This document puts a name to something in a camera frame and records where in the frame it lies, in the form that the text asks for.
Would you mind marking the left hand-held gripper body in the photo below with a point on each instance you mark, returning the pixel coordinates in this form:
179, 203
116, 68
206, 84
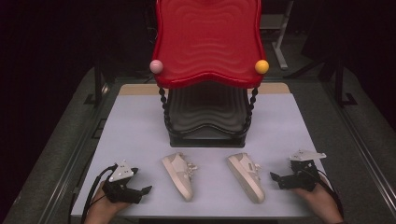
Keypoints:
120, 188

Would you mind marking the person's left hand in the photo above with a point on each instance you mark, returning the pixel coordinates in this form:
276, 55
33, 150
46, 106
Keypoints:
107, 207

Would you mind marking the black metal stand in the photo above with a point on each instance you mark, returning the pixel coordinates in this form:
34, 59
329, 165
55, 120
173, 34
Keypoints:
342, 87
98, 84

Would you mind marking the red and black shoe rack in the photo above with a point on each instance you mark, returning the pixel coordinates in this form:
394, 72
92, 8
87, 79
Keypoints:
207, 40

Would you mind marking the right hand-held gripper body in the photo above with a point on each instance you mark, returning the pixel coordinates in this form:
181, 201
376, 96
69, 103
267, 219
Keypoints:
305, 174

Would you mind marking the white metal stand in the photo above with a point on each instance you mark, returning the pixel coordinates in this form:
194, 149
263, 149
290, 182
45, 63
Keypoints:
281, 37

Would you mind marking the white sneaker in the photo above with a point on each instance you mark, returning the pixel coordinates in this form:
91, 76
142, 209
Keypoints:
178, 174
246, 175

